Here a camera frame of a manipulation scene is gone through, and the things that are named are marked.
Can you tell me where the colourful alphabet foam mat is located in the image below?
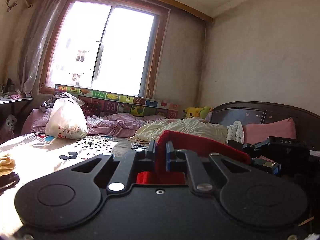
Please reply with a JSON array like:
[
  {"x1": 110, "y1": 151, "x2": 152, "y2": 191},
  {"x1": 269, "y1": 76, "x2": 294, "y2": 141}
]
[{"x1": 54, "y1": 84, "x2": 180, "y2": 119}]

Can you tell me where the yellow fluffy garment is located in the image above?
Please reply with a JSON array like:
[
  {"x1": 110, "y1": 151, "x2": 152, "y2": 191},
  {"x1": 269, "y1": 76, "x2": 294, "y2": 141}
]
[{"x1": 0, "y1": 154, "x2": 16, "y2": 177}]

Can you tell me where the purple crumpled bedsheet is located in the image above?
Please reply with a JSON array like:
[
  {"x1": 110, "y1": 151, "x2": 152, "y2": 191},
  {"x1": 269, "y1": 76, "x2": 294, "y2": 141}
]
[{"x1": 21, "y1": 108, "x2": 166, "y2": 138}]

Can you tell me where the white plastic bag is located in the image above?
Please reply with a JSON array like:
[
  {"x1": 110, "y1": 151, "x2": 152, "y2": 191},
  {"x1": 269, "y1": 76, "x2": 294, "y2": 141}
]
[{"x1": 45, "y1": 98, "x2": 87, "y2": 139}]

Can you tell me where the dark wooden headboard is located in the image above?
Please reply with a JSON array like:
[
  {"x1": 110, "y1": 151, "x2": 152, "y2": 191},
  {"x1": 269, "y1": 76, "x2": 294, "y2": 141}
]
[{"x1": 209, "y1": 101, "x2": 319, "y2": 151}]

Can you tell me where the red knit sweater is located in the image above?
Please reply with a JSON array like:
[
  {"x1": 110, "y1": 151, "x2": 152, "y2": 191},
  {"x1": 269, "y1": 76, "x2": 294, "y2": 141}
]
[{"x1": 136, "y1": 130, "x2": 251, "y2": 185}]

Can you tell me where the dark side table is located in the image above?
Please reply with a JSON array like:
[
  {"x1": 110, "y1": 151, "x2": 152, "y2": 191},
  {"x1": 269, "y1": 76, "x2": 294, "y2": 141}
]
[{"x1": 1, "y1": 98, "x2": 33, "y2": 132}]

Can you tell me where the pink sheer curtain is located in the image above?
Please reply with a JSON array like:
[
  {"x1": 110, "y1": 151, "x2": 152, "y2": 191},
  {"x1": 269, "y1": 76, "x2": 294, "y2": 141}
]
[{"x1": 18, "y1": 0, "x2": 68, "y2": 95}]

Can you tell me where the pink pillow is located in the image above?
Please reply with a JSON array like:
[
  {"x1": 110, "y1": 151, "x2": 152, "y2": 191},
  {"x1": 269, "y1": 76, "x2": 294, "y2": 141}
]
[{"x1": 243, "y1": 118, "x2": 296, "y2": 145}]

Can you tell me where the white patterned cloth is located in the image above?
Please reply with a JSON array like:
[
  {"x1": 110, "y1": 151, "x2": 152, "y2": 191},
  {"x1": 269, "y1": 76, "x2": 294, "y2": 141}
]
[{"x1": 226, "y1": 120, "x2": 245, "y2": 144}]

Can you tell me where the wooden framed window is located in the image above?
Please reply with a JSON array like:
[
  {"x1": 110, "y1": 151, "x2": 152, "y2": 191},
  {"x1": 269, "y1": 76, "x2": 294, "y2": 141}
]
[{"x1": 39, "y1": 0, "x2": 170, "y2": 98}]

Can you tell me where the mickey mouse bed blanket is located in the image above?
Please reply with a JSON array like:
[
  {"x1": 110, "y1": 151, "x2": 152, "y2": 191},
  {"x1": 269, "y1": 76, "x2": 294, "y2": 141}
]
[{"x1": 1, "y1": 133, "x2": 148, "y2": 235}]

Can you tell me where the yellow plush toy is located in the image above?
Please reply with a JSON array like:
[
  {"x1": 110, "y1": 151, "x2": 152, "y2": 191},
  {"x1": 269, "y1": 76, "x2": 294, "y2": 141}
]
[{"x1": 183, "y1": 107, "x2": 212, "y2": 119}]

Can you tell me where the cream quilted blanket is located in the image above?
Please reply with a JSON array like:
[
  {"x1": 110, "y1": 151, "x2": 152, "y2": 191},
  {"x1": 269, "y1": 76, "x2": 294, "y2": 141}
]
[{"x1": 128, "y1": 118, "x2": 228, "y2": 144}]

